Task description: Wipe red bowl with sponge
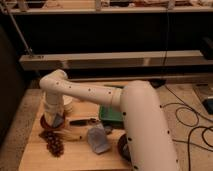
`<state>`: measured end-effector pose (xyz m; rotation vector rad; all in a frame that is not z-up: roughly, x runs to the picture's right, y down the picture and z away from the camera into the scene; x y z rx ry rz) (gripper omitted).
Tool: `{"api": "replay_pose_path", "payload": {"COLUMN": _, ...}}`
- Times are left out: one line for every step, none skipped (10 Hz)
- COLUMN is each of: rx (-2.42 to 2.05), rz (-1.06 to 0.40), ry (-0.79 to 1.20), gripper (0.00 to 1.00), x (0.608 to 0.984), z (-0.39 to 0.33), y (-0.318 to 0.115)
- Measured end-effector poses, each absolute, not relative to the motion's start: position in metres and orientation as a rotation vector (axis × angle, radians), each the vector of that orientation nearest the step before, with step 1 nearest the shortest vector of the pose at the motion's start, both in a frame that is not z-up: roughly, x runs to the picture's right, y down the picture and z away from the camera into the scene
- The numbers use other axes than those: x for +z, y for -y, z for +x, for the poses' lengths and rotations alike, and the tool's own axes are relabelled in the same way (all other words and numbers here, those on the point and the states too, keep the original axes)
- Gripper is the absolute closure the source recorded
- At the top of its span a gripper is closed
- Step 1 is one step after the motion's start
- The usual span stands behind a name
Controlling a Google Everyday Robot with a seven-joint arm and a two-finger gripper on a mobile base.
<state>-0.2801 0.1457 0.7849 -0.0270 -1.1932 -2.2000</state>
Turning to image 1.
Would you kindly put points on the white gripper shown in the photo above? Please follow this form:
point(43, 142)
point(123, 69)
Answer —
point(53, 109)

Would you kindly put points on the blue-grey sponge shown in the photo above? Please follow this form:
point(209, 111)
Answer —
point(59, 120)

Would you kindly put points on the red bowl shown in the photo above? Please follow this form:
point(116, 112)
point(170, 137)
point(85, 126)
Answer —
point(47, 119)

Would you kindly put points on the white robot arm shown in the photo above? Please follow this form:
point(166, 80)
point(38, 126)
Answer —
point(148, 136)

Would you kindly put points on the dark round bowl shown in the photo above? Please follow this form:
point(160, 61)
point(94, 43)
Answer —
point(123, 149)

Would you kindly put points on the white cup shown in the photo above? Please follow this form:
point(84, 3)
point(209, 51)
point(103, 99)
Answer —
point(67, 103)

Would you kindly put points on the bunch of dark grapes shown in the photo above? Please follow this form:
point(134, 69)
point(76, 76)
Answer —
point(54, 143)

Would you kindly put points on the wooden spoon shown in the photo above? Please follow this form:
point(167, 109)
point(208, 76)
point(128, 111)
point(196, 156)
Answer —
point(69, 136)

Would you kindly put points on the blue-grey crumpled cloth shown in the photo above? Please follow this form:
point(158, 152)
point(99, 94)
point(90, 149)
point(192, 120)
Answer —
point(97, 139)

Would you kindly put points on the green tray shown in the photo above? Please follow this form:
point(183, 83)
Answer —
point(109, 110)

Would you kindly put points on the grey metal diagonal rod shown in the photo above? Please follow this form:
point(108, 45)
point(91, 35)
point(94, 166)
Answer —
point(28, 50)

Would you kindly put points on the white lower shelf beam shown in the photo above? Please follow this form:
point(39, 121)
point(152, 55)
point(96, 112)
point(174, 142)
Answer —
point(113, 60)

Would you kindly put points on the white shelf beam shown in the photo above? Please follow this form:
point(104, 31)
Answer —
point(113, 60)
point(103, 6)

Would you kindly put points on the white upper shelf beam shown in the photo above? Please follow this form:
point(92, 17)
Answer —
point(103, 6)

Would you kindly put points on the dark box on floor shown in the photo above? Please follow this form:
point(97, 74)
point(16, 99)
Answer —
point(205, 95)

